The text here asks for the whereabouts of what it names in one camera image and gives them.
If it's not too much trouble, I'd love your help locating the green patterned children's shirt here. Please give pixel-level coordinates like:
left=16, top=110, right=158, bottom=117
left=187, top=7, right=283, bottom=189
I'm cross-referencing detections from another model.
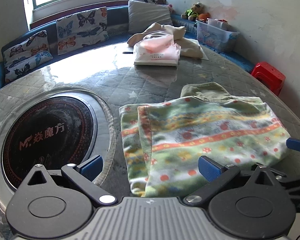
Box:
left=119, top=82, right=289, bottom=197

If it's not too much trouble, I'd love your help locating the black round induction cooktop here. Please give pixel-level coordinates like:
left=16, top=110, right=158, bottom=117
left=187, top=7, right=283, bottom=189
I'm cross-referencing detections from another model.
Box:
left=1, top=95, right=97, bottom=190

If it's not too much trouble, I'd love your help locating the red plastic stool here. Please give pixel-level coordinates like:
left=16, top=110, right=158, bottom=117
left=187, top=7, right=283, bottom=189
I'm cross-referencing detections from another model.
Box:
left=251, top=61, right=286, bottom=96

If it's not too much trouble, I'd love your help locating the beige crumpled garment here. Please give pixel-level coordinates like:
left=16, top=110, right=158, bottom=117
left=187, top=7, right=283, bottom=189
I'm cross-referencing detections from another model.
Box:
left=127, top=23, right=208, bottom=60

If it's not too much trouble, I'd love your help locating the left butterfly print cushion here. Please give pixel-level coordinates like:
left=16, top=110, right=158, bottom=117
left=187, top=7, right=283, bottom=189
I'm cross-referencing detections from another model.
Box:
left=2, top=30, right=53, bottom=83

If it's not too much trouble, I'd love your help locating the butterfly print cushion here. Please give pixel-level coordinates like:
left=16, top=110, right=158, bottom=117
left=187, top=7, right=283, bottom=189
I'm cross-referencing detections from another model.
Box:
left=2, top=30, right=53, bottom=83
left=56, top=7, right=109, bottom=55

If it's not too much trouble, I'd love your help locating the clear plastic storage box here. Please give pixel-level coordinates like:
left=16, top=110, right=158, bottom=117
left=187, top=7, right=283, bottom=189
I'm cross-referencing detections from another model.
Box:
left=196, top=21, right=240, bottom=53

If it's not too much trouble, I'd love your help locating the right butterfly print cushion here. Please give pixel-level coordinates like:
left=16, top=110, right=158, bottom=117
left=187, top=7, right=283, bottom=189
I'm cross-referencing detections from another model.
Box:
left=56, top=7, right=109, bottom=55

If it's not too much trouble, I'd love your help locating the orange plush toy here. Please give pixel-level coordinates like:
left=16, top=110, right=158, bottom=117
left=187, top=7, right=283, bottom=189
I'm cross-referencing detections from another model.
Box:
left=197, top=12, right=211, bottom=23

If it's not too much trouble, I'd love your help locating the blue sofa bench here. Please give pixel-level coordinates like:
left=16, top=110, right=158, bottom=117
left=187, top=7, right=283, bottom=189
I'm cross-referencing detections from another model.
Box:
left=0, top=4, right=256, bottom=95

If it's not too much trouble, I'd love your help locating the teddy bear plush toy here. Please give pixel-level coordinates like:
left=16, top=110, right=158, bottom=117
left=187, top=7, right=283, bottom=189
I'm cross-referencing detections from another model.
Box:
left=181, top=2, right=204, bottom=21

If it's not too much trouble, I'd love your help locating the plain grey cushion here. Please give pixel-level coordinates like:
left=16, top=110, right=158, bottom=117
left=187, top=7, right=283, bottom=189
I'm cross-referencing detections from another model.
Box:
left=128, top=0, right=172, bottom=34

